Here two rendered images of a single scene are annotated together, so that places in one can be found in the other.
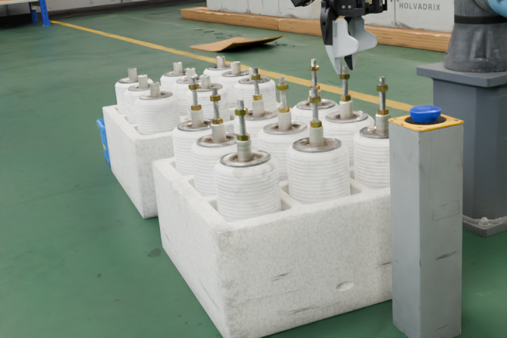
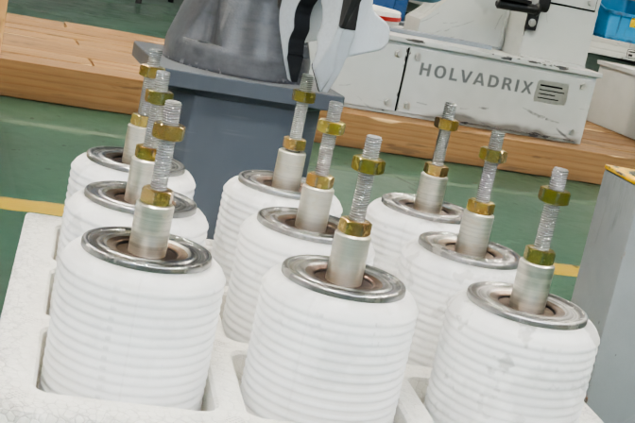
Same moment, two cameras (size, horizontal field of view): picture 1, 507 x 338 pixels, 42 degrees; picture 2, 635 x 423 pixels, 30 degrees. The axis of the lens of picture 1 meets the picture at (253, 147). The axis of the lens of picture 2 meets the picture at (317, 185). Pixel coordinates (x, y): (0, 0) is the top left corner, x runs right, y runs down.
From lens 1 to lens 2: 1.23 m
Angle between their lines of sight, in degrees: 79
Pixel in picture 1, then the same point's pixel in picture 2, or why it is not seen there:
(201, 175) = (379, 381)
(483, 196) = not seen: hidden behind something
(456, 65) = (256, 69)
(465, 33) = (269, 10)
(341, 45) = (359, 32)
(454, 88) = (250, 113)
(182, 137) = (199, 294)
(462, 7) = not seen: outside the picture
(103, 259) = not seen: outside the picture
